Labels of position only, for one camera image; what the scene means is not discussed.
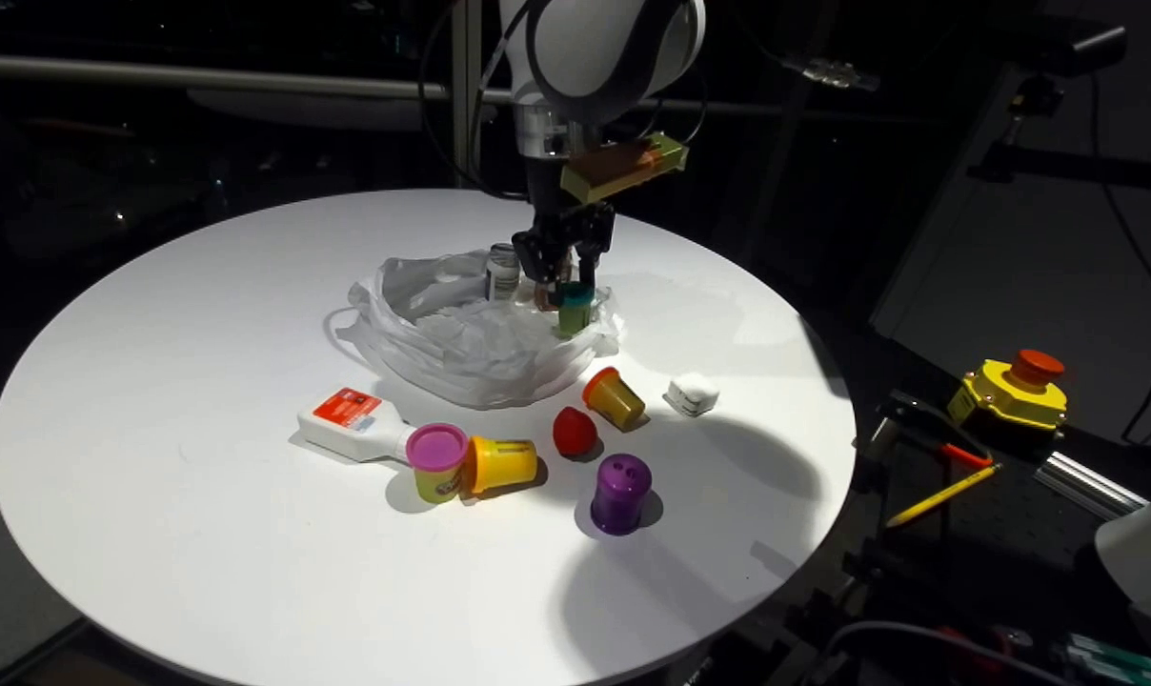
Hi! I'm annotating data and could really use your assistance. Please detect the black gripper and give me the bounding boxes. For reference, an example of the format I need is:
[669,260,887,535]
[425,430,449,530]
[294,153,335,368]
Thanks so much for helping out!
[512,162,622,306]

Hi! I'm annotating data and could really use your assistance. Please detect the small yellow tub orange lid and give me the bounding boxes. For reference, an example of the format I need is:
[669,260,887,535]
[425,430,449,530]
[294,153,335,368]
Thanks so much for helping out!
[580,363,651,436]

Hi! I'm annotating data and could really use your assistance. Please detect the red round small tub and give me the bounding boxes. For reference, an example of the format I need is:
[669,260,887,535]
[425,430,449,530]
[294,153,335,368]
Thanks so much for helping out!
[550,403,605,466]

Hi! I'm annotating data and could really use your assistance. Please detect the white charger cube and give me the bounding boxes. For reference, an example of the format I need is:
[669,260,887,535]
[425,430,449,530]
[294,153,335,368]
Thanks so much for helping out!
[662,375,726,419]

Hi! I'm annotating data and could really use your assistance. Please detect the white plastic bag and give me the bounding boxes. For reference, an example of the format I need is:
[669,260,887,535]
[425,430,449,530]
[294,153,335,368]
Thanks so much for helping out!
[319,250,625,411]

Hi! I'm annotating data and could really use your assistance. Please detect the large yellow tub orange lid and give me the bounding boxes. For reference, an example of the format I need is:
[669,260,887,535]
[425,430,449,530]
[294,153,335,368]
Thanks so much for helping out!
[458,436,550,504]

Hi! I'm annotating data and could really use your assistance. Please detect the tub with magenta lid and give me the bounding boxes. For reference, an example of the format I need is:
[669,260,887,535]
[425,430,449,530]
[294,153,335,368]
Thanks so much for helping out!
[403,419,473,506]

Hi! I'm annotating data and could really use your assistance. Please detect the purple tub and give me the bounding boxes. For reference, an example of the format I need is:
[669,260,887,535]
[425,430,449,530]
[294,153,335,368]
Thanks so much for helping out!
[589,452,656,537]

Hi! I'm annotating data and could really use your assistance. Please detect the white bottle with red label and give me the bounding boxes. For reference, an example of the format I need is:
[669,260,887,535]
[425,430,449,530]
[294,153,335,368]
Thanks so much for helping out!
[294,387,417,466]

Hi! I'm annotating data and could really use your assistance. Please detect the grey horizontal railing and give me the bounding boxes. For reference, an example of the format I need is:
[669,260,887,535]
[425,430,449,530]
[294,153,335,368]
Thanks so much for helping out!
[0,51,960,126]

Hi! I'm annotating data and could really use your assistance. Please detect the yellow pencil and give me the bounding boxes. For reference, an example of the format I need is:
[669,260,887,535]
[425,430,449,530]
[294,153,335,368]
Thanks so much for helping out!
[886,463,1007,535]

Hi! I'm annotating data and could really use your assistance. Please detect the yellow emergency stop button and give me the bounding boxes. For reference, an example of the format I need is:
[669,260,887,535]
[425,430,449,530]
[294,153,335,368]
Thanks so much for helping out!
[944,347,1073,438]

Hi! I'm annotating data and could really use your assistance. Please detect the aluminium bar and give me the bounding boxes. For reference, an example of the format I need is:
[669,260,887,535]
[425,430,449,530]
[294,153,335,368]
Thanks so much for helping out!
[1035,452,1151,519]

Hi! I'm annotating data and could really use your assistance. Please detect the white rounded object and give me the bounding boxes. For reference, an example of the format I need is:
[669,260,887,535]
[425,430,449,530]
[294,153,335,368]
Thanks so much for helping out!
[1094,485,1151,637]

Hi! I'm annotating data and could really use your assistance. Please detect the grey window post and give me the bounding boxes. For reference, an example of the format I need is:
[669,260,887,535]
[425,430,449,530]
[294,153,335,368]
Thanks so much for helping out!
[445,0,490,191]

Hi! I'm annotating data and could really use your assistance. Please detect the red handled tool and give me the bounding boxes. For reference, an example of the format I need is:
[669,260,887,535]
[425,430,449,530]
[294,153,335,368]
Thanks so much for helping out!
[934,436,1000,476]

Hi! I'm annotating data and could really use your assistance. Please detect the black hanging cable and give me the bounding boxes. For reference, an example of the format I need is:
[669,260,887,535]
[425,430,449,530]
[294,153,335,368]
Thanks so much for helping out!
[1088,73,1151,441]

